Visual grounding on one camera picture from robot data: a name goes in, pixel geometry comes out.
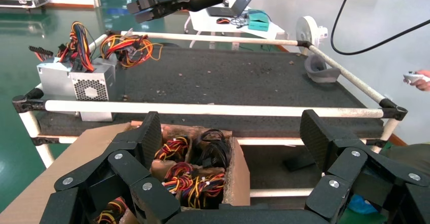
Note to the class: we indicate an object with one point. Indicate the dark laptop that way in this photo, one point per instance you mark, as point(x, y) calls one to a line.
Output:
point(221, 12)

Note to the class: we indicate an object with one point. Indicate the black orange computer mouse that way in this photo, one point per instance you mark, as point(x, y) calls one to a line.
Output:
point(223, 20)

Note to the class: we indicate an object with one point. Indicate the white background table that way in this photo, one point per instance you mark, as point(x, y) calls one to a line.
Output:
point(208, 26)

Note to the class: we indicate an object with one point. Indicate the person's hand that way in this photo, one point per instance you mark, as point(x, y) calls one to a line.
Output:
point(425, 85)

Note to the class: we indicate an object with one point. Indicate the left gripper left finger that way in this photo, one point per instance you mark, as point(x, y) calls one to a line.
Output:
point(124, 168)

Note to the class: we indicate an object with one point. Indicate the grey power supply unit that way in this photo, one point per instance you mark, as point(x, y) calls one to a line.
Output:
point(92, 90)

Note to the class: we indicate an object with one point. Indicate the blue plastic bag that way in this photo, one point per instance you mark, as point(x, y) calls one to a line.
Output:
point(361, 205)

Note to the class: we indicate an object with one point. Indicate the white pipe table frame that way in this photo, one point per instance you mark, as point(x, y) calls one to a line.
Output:
point(201, 109)

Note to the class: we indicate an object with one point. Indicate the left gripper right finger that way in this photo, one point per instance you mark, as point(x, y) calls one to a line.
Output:
point(352, 168)

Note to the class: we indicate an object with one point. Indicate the white handheld controller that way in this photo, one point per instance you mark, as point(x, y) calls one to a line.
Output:
point(411, 77)

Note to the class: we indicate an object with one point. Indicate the white round fan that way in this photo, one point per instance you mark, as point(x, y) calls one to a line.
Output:
point(307, 31)

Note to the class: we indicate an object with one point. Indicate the silver power supply black connector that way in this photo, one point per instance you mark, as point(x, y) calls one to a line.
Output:
point(55, 81)

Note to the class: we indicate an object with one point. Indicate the dark green cloth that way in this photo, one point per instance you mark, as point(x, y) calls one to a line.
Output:
point(410, 155)

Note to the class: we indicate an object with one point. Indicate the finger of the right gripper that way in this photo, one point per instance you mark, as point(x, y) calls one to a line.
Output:
point(154, 1)
point(158, 14)

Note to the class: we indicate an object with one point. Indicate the teal cardboard box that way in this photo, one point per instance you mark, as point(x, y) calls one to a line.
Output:
point(258, 22)

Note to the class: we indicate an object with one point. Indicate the cardboard box with dividers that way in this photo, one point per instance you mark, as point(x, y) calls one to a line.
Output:
point(67, 155)

